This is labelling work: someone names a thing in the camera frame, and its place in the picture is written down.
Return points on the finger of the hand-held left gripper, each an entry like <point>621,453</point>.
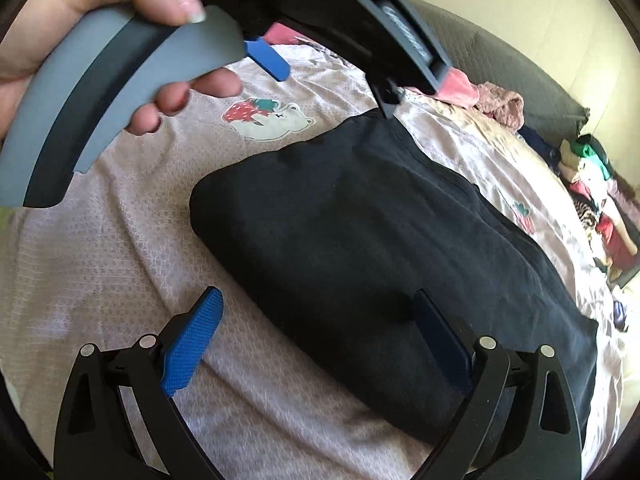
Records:
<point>387,100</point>
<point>267,60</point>

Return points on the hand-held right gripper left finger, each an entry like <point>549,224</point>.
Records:
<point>192,345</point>

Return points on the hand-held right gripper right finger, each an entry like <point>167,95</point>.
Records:
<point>440,345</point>

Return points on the black shirt with orange cuffs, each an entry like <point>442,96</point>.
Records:
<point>350,220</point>

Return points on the pile of colourful clothes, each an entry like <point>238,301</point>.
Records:
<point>595,200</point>

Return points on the pink blanket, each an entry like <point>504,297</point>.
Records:
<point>457,87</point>

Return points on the lilac strawberry printed sheet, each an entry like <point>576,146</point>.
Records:
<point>125,260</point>

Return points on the pink knit cloth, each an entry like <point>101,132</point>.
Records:
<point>502,105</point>

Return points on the grey padded headboard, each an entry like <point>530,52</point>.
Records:
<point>525,60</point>

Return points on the navy cloth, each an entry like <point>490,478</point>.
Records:
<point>537,142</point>

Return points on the beige bed sheet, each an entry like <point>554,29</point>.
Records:
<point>530,175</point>

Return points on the purple cloth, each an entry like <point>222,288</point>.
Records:
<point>621,315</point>

